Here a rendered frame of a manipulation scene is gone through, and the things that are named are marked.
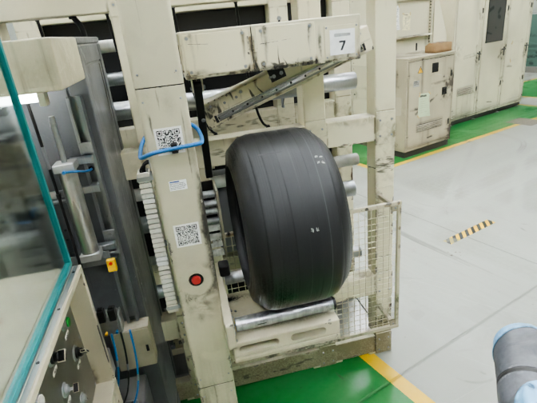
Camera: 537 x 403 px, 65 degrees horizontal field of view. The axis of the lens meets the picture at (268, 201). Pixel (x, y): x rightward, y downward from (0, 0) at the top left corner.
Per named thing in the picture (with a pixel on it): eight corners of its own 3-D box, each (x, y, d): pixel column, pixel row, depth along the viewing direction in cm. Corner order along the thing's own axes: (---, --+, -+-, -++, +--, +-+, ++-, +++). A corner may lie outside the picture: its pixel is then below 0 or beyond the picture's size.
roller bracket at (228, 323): (228, 352, 132) (224, 326, 128) (215, 284, 168) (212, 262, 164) (239, 349, 132) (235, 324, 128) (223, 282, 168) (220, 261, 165)
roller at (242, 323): (233, 336, 134) (232, 324, 133) (232, 326, 138) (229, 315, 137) (337, 312, 140) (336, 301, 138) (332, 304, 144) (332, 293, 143)
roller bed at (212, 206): (180, 265, 173) (167, 199, 162) (179, 249, 187) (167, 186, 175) (228, 257, 177) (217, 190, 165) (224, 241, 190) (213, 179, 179)
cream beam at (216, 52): (186, 81, 135) (177, 32, 130) (183, 74, 158) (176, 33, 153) (362, 59, 146) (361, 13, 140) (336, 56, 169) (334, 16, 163)
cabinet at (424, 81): (405, 159, 549) (408, 58, 501) (373, 151, 596) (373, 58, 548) (451, 144, 590) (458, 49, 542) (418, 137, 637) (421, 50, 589)
